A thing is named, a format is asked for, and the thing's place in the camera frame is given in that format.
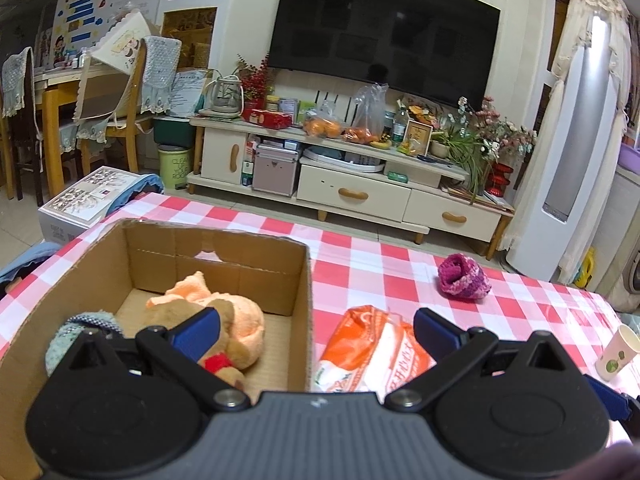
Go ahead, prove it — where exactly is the grey-green knitted hat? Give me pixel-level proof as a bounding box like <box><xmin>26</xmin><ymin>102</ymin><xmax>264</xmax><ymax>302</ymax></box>
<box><xmin>44</xmin><ymin>311</ymin><xmax>124</xmax><ymax>377</ymax></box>

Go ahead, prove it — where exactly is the magenta knitted yarn hat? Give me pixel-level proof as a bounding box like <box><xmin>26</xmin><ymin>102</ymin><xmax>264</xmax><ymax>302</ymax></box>
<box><xmin>437</xmin><ymin>254</ymin><xmax>491</xmax><ymax>300</ymax></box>

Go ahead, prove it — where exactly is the orange plush toy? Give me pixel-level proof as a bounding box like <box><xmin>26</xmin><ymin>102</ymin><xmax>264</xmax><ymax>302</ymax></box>
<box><xmin>144</xmin><ymin>271</ymin><xmax>265</xmax><ymax>370</ymax></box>

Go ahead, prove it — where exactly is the brown teddy bear red shirt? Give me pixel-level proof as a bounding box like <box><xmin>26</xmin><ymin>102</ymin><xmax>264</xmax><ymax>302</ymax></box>
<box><xmin>198</xmin><ymin>352</ymin><xmax>245</xmax><ymax>391</ymax></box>

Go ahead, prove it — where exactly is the paper cup with green print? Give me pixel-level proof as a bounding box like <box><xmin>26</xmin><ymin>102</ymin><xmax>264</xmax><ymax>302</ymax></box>
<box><xmin>594</xmin><ymin>324</ymin><xmax>640</xmax><ymax>382</ymax></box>

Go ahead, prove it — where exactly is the yellow detergent bottle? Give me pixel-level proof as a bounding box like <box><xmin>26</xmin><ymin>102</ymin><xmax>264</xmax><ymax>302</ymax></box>
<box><xmin>573</xmin><ymin>247</ymin><xmax>596</xmax><ymax>289</ymax></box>

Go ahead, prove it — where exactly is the brown cardboard box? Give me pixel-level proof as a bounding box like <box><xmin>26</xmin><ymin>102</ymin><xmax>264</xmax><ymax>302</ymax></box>
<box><xmin>1</xmin><ymin>220</ymin><xmax>314</xmax><ymax>479</ymax></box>

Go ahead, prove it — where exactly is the orange snack bag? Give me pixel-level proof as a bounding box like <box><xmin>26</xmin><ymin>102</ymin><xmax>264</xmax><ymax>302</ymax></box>
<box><xmin>312</xmin><ymin>306</ymin><xmax>435</xmax><ymax>400</ymax></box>

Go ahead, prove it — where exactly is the white standing air conditioner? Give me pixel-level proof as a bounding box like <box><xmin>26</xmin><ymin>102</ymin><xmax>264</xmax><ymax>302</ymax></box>
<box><xmin>503</xmin><ymin>0</ymin><xmax>631</xmax><ymax>283</ymax></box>

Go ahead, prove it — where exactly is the white printed carton box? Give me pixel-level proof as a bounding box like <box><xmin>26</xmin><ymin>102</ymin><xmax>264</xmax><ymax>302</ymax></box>
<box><xmin>38</xmin><ymin>166</ymin><xmax>142</xmax><ymax>245</ymax></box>

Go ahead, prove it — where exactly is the red white checkered tablecloth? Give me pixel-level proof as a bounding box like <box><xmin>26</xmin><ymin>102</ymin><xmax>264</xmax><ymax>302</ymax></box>
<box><xmin>0</xmin><ymin>192</ymin><xmax>640</xmax><ymax>449</ymax></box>

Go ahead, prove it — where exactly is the blue cloth item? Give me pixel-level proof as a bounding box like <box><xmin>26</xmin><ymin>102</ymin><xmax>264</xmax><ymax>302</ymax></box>
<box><xmin>105</xmin><ymin>174</ymin><xmax>165</xmax><ymax>217</ymax></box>

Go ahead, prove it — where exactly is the red vase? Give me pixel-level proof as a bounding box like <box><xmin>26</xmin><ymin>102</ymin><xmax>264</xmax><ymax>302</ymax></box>
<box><xmin>485</xmin><ymin>162</ymin><xmax>514</xmax><ymax>197</ymax></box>

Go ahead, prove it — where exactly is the purple plastic basin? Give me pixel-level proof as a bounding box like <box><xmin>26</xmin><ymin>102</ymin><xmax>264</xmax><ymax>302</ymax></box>
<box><xmin>617</xmin><ymin>144</ymin><xmax>640</xmax><ymax>174</ymax></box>

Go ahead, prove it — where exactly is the green trash bin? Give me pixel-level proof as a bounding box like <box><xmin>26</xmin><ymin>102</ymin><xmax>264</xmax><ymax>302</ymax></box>
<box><xmin>158</xmin><ymin>144</ymin><xmax>193</xmax><ymax>190</ymax></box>

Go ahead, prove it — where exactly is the cream TV stand cabinet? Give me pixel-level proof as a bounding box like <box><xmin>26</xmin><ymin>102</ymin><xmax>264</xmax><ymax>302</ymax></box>
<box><xmin>188</xmin><ymin>116</ymin><xmax>514</xmax><ymax>259</ymax></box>

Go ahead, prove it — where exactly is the potted flower plant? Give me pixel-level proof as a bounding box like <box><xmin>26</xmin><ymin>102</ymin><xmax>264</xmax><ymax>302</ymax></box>
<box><xmin>430</xmin><ymin>96</ymin><xmax>538</xmax><ymax>197</ymax></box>

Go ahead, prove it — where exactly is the pink storage box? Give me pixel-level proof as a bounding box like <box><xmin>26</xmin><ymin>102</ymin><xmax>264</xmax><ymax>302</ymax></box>
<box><xmin>253</xmin><ymin>144</ymin><xmax>299</xmax><ymax>197</ymax></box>

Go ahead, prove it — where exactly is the framed picture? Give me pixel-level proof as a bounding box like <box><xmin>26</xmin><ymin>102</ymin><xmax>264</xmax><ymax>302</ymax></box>
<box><xmin>400</xmin><ymin>119</ymin><xmax>433</xmax><ymax>157</ymax></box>

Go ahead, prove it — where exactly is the wooden dining chair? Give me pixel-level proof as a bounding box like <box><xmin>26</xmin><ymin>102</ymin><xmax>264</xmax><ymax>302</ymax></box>
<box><xmin>74</xmin><ymin>32</ymin><xmax>149</xmax><ymax>174</ymax></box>

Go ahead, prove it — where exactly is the clear plastic bag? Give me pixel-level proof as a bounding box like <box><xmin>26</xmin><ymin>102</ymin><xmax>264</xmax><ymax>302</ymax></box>
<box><xmin>344</xmin><ymin>84</ymin><xmax>388</xmax><ymax>144</ymax></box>

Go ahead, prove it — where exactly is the glass kettle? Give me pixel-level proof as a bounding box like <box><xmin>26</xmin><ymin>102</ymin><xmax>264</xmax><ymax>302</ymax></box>
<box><xmin>198</xmin><ymin>75</ymin><xmax>244</xmax><ymax>119</ymax></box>

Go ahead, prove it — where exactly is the red gift box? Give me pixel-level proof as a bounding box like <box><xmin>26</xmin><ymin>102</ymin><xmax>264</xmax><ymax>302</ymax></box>
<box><xmin>242</xmin><ymin>108</ymin><xmax>292</xmax><ymax>130</ymax></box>

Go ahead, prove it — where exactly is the wooden dining table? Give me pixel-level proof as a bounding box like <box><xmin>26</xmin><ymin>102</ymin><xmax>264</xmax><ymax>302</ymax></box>
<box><xmin>31</xmin><ymin>62</ymin><xmax>132</xmax><ymax>198</ymax></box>

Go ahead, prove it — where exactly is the bag of oranges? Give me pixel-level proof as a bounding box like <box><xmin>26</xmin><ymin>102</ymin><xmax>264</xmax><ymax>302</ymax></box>
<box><xmin>303</xmin><ymin>110</ymin><xmax>343</xmax><ymax>139</ymax></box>

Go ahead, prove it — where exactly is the red berry branch decoration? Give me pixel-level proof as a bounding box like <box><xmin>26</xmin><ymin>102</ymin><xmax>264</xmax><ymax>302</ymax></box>
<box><xmin>235</xmin><ymin>55</ymin><xmax>273</xmax><ymax>101</ymax></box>

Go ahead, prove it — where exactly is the black flat screen television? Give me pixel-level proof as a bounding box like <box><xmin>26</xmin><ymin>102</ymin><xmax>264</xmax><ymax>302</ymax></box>
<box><xmin>269</xmin><ymin>0</ymin><xmax>500</xmax><ymax>107</ymax></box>

